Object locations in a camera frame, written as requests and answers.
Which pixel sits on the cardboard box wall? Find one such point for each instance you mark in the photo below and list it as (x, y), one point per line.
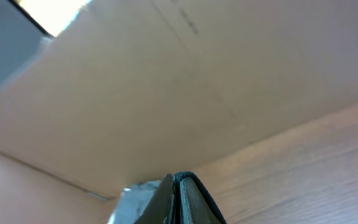
(133, 90)

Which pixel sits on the black polo shirt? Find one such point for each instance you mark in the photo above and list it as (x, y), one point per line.
(177, 178)

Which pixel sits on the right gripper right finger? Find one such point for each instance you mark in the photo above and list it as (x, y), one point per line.
(193, 206)

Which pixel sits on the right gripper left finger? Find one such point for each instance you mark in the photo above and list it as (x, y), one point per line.
(161, 208)

